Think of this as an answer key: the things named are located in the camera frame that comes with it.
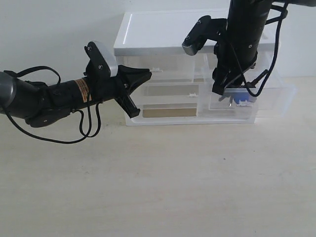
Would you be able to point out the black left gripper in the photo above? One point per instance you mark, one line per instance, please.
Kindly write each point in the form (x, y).
(118, 87)

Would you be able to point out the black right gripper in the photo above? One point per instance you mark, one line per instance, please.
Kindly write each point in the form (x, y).
(236, 51)

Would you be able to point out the key bunch with blue tag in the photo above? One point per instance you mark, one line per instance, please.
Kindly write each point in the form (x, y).
(239, 98)

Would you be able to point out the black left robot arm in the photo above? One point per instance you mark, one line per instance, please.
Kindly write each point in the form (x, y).
(41, 105)

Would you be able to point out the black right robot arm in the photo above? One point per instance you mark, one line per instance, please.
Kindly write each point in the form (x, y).
(267, 16)

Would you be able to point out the clear wide middle drawer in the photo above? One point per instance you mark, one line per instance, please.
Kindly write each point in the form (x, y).
(168, 96)

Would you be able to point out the white plastic drawer cabinet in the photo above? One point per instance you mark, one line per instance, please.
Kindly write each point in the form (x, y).
(162, 33)

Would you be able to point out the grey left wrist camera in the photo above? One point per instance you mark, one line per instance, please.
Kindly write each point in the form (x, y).
(102, 63)

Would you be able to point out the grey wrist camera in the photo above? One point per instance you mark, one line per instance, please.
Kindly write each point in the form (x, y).
(195, 39)
(102, 63)

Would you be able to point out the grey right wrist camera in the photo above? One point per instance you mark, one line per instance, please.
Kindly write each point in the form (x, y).
(195, 39)

